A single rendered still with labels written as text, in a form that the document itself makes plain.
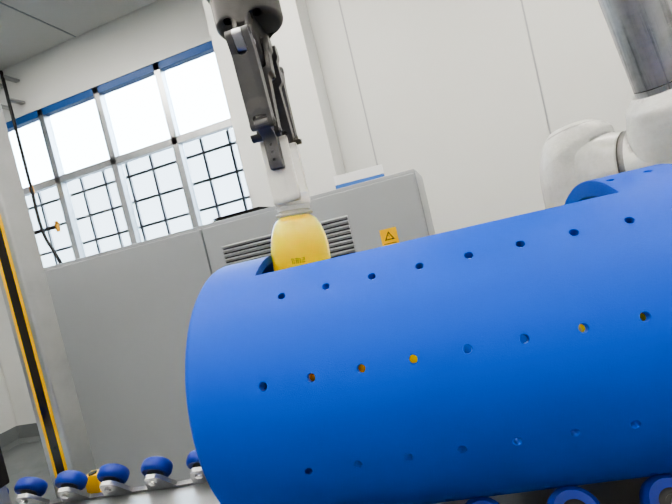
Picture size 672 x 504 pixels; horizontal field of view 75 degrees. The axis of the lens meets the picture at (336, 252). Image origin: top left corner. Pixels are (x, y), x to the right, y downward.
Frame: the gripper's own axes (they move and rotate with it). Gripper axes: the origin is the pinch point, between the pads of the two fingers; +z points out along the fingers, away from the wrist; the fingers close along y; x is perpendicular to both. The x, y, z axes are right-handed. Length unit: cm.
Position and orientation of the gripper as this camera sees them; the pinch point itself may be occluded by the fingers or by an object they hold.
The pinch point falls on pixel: (286, 173)
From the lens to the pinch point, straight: 50.5
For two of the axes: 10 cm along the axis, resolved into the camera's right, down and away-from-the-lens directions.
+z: 2.3, 9.7, 0.4
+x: 9.6, -2.2, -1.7
